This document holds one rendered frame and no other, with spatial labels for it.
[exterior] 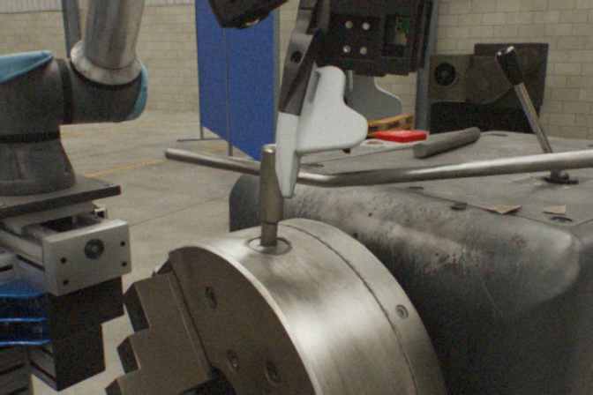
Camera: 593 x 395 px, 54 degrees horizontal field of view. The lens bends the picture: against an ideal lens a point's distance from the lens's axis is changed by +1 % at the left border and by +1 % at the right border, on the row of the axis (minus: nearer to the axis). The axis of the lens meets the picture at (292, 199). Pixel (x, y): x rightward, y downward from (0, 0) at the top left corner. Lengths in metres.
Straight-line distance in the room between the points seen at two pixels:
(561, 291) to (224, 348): 0.27
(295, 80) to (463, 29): 10.51
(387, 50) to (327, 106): 0.06
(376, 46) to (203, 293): 0.26
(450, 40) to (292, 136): 10.58
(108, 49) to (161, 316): 0.58
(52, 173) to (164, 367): 0.61
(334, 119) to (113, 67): 0.70
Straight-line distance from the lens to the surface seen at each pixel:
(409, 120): 9.20
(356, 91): 0.49
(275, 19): 5.47
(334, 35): 0.42
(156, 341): 0.53
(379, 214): 0.58
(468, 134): 0.94
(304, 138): 0.39
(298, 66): 0.39
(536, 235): 0.51
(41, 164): 1.07
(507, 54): 0.65
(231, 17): 0.45
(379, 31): 0.40
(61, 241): 0.96
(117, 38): 1.01
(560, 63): 10.53
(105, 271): 1.01
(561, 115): 10.56
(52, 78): 1.07
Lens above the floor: 1.40
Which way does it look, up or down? 14 degrees down
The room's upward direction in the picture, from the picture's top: straight up
